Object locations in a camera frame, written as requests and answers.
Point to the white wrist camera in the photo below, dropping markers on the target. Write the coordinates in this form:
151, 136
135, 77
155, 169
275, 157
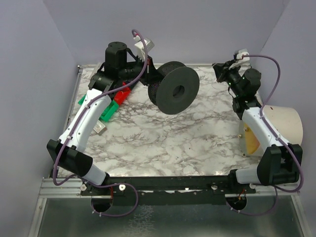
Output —
241, 59
140, 48

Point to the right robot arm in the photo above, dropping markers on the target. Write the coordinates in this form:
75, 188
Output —
281, 159

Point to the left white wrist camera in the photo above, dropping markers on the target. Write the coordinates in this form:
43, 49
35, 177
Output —
140, 48

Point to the black cable spool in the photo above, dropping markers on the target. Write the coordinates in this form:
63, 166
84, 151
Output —
176, 90

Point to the clear plastic piece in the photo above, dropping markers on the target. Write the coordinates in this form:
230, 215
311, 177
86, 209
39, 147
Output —
95, 70

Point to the red storage bin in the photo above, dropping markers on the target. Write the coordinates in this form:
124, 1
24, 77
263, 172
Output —
121, 95

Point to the aluminium table edge rail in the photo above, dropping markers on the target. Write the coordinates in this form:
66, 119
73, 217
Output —
156, 65

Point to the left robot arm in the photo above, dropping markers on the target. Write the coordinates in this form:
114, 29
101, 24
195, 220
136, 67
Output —
67, 152

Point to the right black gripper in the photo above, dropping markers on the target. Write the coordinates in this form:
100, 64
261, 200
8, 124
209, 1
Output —
222, 71

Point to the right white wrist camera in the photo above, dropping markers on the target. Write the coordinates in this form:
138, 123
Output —
241, 59

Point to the green storage bin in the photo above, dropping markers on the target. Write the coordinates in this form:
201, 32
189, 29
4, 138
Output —
109, 111

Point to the white cylindrical container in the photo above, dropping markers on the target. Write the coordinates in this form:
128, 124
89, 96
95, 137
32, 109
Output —
284, 121

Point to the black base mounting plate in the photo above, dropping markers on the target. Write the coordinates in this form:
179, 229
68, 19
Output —
126, 190

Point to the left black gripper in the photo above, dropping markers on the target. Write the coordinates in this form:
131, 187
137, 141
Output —
150, 73

